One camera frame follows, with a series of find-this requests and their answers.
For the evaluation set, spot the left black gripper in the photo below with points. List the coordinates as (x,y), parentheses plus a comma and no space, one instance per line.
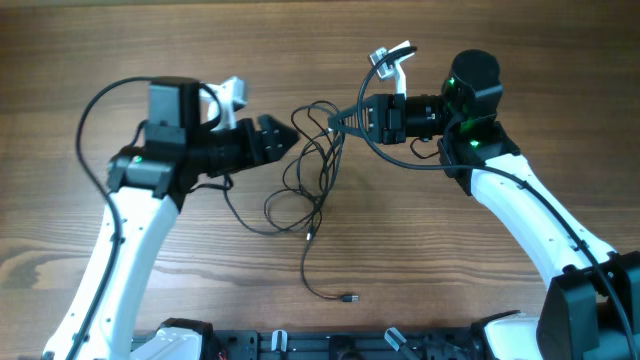
(265,151)

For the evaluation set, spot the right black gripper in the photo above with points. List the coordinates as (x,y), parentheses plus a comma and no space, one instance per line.
(388,118)

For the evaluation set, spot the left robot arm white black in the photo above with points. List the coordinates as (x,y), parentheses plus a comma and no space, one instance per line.
(190,130)

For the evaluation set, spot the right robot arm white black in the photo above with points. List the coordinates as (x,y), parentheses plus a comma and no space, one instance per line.
(591,308)

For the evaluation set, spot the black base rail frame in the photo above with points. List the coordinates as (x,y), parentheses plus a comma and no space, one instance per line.
(434,343)

